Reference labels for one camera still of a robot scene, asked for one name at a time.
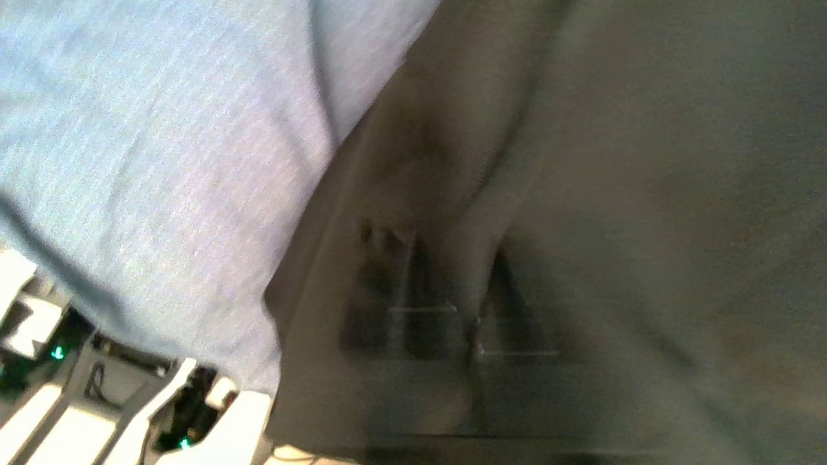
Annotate blue bed cover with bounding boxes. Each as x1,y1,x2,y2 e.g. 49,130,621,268
0,0,441,396

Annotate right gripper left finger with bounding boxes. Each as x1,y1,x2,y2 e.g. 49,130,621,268
339,216,469,362

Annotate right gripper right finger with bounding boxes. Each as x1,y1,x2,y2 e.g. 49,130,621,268
475,249,563,359

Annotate black hoodie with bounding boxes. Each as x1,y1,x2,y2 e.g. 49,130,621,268
265,0,827,465

